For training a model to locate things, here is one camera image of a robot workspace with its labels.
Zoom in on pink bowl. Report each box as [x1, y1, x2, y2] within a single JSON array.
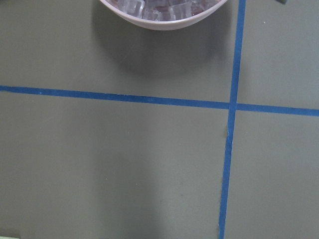
[[101, 0, 227, 31]]

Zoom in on clear ice cubes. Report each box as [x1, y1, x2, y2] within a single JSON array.
[[109, 0, 219, 21]]

